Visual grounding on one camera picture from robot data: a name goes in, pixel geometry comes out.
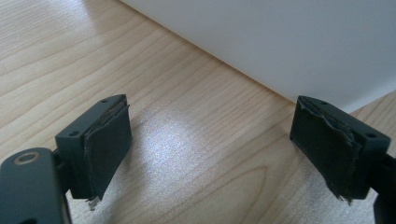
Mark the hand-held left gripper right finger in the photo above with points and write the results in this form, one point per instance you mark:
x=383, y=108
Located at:
x=330, y=149

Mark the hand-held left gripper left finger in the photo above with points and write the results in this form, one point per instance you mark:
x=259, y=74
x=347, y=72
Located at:
x=99, y=149

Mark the white board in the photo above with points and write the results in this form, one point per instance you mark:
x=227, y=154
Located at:
x=280, y=43

